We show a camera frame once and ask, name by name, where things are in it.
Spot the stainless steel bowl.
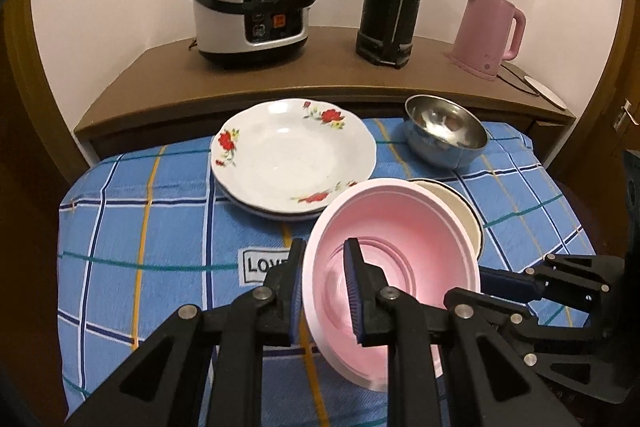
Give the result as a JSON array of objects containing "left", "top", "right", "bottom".
[{"left": 404, "top": 94, "right": 489, "bottom": 170}]

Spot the cream enamel bowl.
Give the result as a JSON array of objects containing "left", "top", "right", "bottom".
[{"left": 410, "top": 178, "right": 485, "bottom": 259}]

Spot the brown wooden cabinet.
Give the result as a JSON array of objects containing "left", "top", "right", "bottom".
[{"left": 75, "top": 27, "right": 575, "bottom": 158}]

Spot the metal door handle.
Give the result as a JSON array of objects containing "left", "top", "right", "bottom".
[{"left": 613, "top": 100, "right": 640, "bottom": 131}]

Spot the white black rice cooker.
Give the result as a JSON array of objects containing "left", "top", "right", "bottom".
[{"left": 190, "top": 0, "right": 317, "bottom": 66}]

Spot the blue patterned white plate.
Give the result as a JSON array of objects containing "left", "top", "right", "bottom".
[{"left": 215, "top": 181, "right": 323, "bottom": 222}]

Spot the red flower white plate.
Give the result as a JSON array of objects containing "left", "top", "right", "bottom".
[{"left": 210, "top": 98, "right": 376, "bottom": 212}]

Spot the blue checked tablecloth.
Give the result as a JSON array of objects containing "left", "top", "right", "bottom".
[{"left": 58, "top": 118, "right": 593, "bottom": 410}]

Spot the pink plastic bowl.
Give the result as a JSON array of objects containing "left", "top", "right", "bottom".
[{"left": 302, "top": 178, "right": 480, "bottom": 391}]

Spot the black kettle cable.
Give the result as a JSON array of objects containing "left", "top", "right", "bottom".
[{"left": 497, "top": 62, "right": 542, "bottom": 98}]

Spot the pink electric kettle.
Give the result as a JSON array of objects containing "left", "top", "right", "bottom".
[{"left": 445, "top": 0, "right": 526, "bottom": 80}]

